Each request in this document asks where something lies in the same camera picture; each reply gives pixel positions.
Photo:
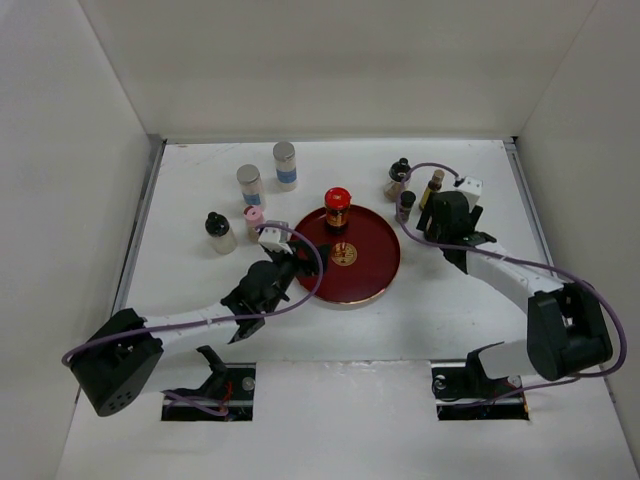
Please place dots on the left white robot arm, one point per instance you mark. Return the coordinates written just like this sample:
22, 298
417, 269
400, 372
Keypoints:
119, 361

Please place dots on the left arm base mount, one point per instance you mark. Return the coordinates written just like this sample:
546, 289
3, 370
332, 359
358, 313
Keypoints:
226, 395

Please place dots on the tall yellow label bottle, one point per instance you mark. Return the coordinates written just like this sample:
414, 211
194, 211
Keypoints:
433, 186

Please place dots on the round red tray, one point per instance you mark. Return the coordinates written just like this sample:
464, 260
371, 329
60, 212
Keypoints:
363, 260

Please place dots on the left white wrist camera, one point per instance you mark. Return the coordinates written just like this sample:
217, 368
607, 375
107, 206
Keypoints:
274, 237

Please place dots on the silver lid spice jar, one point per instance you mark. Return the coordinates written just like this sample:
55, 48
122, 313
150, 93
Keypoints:
250, 182

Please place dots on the black cap brown spice bottle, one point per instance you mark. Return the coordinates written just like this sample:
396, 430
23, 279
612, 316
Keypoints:
397, 173

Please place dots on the red lid sauce jar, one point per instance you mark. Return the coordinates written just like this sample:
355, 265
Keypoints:
337, 202

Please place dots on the small black lid spice jar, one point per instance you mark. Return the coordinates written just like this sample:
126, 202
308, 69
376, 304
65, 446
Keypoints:
404, 207

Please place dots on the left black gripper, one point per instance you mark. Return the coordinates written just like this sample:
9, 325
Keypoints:
296, 247

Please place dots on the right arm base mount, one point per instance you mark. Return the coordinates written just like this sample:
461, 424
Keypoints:
463, 392

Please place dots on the silver lid blue label jar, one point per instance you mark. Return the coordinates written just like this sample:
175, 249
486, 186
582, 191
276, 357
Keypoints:
285, 165

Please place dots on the black cap white powder bottle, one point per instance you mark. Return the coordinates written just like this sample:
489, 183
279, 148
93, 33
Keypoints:
220, 232

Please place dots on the pink lid spice bottle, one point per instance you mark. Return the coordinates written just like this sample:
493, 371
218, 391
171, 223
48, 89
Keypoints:
253, 216

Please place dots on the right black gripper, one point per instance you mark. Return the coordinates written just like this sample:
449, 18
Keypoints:
426, 217

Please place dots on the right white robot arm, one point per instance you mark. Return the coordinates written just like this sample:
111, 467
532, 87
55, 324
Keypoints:
566, 331

